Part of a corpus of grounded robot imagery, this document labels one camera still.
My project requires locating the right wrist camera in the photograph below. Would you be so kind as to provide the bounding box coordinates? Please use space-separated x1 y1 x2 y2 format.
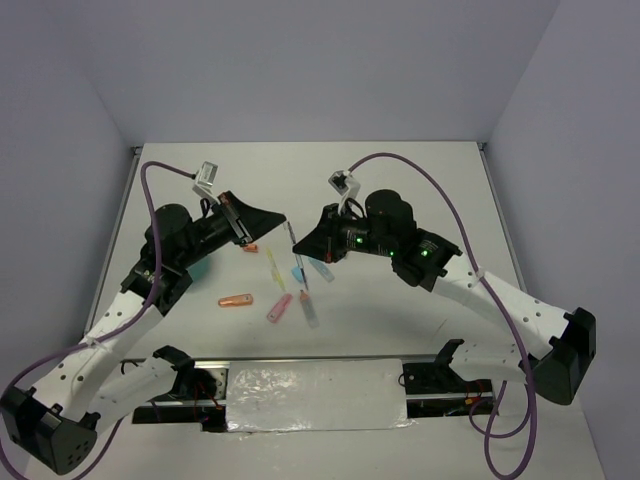
328 170 361 214

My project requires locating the pink correction tape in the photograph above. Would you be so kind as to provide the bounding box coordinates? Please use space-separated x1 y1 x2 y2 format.
266 293 293 324

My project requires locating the blue highlighter body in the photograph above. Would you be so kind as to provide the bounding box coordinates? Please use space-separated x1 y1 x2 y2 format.
308 258 335 283

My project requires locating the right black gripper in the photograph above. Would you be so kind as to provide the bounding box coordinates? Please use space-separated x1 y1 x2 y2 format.
293 202 395 263

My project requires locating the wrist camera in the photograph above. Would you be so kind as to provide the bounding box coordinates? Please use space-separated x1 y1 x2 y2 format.
328 170 361 214
192 161 218 202

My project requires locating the orange tip highlighter body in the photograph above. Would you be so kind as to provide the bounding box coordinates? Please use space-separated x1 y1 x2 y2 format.
299 290 319 329

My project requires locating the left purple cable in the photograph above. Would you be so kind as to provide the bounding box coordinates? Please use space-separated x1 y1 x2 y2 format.
0 160 201 474

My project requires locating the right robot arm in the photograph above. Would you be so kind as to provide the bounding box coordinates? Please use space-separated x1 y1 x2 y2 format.
293 189 596 405

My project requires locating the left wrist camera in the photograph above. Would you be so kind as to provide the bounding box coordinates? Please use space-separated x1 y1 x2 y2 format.
192 161 218 202

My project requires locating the yellow clear pen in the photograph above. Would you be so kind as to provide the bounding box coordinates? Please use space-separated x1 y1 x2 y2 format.
266 248 287 293

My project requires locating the blue clear pen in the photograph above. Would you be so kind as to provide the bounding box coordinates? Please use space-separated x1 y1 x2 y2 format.
284 222 309 292

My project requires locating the blue marker cap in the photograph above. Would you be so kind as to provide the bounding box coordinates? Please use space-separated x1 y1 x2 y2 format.
291 267 304 283

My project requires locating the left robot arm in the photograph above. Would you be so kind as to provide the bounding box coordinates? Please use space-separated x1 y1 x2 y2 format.
1 191 286 476

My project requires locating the teal round organizer container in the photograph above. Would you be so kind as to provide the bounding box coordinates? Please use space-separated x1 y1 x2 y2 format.
188 257 210 283

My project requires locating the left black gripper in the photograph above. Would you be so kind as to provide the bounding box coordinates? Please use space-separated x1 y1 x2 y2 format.
176 191 285 269

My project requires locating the silver foil sheet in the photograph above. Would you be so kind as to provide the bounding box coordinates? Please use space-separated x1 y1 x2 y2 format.
226 359 410 433

